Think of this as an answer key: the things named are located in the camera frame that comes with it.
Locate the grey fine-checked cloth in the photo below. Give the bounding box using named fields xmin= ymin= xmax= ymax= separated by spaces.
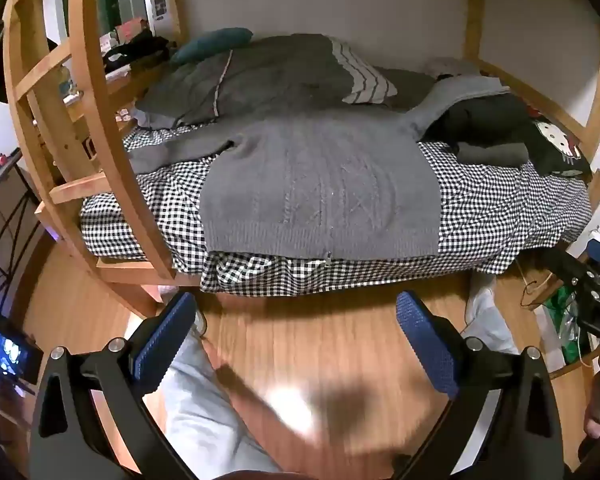
xmin=374 ymin=67 xmax=439 ymax=112

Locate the teal cushion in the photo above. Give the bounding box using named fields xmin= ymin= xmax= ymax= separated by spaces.
xmin=170 ymin=27 xmax=255 ymax=66

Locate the person's left leg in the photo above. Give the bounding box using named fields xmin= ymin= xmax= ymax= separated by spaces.
xmin=162 ymin=307 xmax=283 ymax=480

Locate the white striped pillow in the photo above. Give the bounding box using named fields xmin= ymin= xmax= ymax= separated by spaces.
xmin=329 ymin=37 xmax=399 ymax=106

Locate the wooden bunk bed frame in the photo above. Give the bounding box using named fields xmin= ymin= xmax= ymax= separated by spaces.
xmin=2 ymin=0 xmax=600 ymax=313

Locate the black cat print cushion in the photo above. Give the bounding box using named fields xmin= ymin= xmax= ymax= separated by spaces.
xmin=509 ymin=105 xmax=594 ymax=179

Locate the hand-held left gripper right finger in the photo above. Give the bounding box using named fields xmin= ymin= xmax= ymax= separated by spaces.
xmin=396 ymin=290 xmax=566 ymax=480

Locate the grey knit sweater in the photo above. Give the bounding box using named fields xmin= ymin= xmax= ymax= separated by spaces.
xmin=127 ymin=72 xmax=512 ymax=264

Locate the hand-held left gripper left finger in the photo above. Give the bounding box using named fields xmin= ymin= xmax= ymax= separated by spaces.
xmin=27 ymin=290 xmax=198 ymax=480

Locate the black white checkered bedsheet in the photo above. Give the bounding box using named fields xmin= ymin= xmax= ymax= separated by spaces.
xmin=79 ymin=124 xmax=594 ymax=294

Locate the white floral cloth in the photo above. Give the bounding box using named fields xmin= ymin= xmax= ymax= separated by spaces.
xmin=422 ymin=57 xmax=482 ymax=79

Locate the green plastic bag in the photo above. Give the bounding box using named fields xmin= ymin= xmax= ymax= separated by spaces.
xmin=544 ymin=284 xmax=590 ymax=363

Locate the dark grey folded garment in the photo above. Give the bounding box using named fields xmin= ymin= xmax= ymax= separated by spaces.
xmin=455 ymin=142 xmax=529 ymax=166

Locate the black folded garment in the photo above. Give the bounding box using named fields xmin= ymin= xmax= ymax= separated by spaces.
xmin=424 ymin=92 xmax=537 ymax=155

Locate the grey duvet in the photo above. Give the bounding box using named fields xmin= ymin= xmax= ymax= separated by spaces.
xmin=134 ymin=33 xmax=357 ymax=129

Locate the black cloth pile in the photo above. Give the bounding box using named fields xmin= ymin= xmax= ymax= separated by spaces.
xmin=101 ymin=29 xmax=177 ymax=74

